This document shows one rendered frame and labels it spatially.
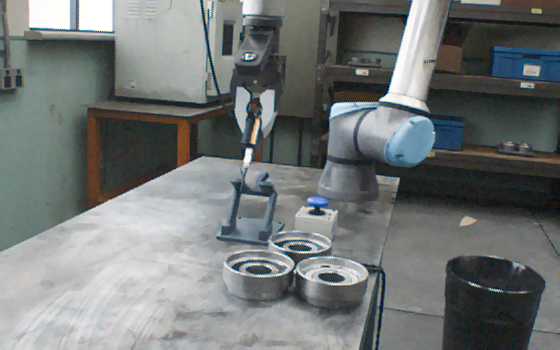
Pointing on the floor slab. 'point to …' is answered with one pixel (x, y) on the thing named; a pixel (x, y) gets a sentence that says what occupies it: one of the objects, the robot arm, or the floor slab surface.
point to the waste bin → (490, 303)
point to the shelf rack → (474, 157)
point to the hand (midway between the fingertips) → (254, 131)
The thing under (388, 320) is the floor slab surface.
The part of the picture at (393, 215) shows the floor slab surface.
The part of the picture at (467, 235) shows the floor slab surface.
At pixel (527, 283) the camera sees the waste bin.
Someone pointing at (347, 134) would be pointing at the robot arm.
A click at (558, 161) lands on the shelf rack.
